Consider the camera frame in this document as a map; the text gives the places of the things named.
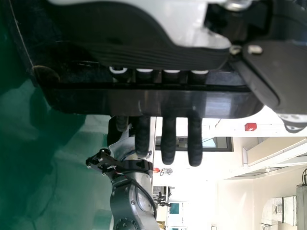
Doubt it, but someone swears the dark framed window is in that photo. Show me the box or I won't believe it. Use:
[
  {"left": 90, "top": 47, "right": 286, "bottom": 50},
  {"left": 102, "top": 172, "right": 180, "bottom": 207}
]
[{"left": 155, "top": 136, "right": 235, "bottom": 152}]

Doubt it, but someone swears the grey metal cabinet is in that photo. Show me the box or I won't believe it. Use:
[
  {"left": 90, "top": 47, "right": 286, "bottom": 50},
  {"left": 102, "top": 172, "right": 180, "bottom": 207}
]
[{"left": 295, "top": 185, "right": 307, "bottom": 226}]

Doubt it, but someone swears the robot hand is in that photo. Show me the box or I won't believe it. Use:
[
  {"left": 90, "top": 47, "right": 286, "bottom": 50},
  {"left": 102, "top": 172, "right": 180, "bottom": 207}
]
[
  {"left": 47, "top": 0, "right": 307, "bottom": 167},
  {"left": 85, "top": 116, "right": 157, "bottom": 179}
]

